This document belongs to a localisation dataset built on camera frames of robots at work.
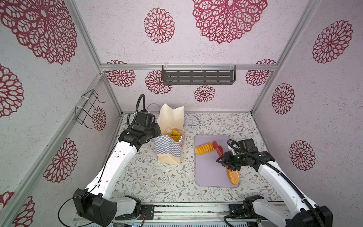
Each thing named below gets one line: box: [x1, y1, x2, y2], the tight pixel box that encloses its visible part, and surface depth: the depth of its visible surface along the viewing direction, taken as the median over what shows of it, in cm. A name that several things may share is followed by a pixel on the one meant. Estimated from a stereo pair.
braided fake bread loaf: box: [194, 141, 215, 156], surface depth 96 cm
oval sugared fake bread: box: [226, 169, 241, 186], surface depth 83 cm
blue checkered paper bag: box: [154, 103, 185, 166], surface depth 85 cm
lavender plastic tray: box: [194, 134, 239, 188], surface depth 87 cm
